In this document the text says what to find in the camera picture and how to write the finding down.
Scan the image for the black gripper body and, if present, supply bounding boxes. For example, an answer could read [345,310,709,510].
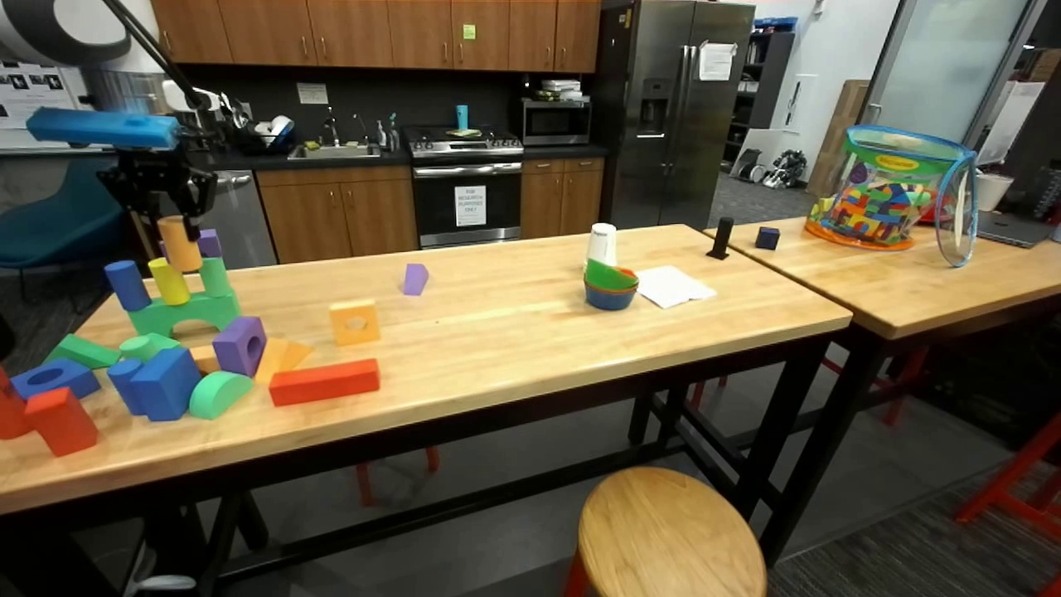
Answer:
[95,145,219,216]

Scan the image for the black cylindrical object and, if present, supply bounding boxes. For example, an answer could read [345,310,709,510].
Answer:
[708,213,741,262]

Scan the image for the stainless steel dishwasher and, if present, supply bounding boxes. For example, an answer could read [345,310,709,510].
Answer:
[197,166,280,272]

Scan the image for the yellow foam cylinder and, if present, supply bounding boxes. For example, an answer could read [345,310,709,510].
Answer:
[147,257,191,310]

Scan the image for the green foam arch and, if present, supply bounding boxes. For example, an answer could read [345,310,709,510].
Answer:
[126,251,247,340]

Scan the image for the teal upholstered chair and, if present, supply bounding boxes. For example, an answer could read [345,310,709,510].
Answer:
[0,158,144,277]

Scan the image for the dish rack with dishes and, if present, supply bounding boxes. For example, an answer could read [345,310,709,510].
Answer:
[208,93,302,155]

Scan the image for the wide wooden base cabinet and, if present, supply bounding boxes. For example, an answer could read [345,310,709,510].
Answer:
[255,164,422,262]

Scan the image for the purple foam square with hole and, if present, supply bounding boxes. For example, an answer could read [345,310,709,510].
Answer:
[208,311,272,377]

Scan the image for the kitchen sink with faucet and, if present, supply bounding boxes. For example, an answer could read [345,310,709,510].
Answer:
[289,110,389,164]

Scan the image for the white poster with pictures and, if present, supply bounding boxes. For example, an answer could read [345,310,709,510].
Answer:
[0,61,88,132]

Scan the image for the yellow wooden block left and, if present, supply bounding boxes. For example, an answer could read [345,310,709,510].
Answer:
[263,336,318,384]

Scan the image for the large blue foam block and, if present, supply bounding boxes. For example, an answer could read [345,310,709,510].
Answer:
[126,343,206,426]

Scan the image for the green foam half cylinder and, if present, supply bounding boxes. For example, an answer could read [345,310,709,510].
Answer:
[185,366,258,420]

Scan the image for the tan wooden block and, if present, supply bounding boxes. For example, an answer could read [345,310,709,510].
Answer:
[330,295,384,350]

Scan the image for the blue foam block with hole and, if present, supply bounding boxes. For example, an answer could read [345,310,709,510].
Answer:
[7,355,104,405]

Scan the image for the long red foam block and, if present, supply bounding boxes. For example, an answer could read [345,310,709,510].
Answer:
[264,355,384,407]

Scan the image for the small purple foam wedge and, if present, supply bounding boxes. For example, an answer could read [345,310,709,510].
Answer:
[398,258,436,298]

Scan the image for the wooden upper cabinets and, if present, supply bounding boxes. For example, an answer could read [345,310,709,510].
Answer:
[149,0,607,78]

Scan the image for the red foam cylinder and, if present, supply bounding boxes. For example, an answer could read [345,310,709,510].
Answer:
[0,366,32,443]

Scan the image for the stainless steel oven range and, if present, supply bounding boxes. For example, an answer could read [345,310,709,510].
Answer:
[405,127,527,249]

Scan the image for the white paper on oven door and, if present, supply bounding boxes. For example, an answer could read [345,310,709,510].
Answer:
[450,181,491,228]

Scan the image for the red metal stool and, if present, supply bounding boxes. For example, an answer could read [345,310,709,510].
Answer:
[352,443,446,509]

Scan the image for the narrow wooden base cabinet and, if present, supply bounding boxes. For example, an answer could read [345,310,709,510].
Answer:
[517,153,609,240]

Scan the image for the stainless steel microwave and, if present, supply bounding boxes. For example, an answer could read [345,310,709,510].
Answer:
[517,93,598,145]

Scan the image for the white plastic cup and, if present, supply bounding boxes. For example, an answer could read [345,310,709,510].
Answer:
[583,218,624,272]

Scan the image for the green plastic bowl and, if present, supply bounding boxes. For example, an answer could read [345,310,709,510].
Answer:
[579,257,643,298]

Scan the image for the blue plastic bowl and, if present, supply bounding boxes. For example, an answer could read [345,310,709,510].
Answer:
[583,281,639,311]

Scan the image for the white paper sheet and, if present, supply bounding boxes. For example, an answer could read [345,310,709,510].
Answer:
[636,262,719,311]

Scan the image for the stainless steel refrigerator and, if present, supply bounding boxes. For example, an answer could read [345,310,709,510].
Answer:
[594,0,761,228]

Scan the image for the white paper on refrigerator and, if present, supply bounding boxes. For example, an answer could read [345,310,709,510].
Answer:
[696,40,741,84]

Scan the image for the round wooden stool red legs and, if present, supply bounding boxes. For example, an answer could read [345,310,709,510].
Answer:
[562,461,773,597]

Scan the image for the dark storage shelf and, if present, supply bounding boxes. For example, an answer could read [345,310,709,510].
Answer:
[726,12,798,171]

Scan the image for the long wooden table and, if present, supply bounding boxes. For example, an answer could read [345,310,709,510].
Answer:
[0,329,860,597]

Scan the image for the leaning wooden board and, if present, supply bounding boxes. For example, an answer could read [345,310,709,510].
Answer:
[807,78,874,198]

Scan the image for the clear bin of toys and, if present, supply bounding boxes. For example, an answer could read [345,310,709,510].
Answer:
[804,122,985,268]

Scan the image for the grey laptop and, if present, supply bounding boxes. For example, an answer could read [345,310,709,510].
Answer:
[975,205,1061,249]

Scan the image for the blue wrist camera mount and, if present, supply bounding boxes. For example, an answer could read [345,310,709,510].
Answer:
[23,106,180,153]

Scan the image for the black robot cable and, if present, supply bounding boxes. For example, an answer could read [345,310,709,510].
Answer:
[104,0,219,127]

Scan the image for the black metal table frame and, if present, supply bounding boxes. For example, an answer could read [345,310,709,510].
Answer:
[761,281,1061,569]

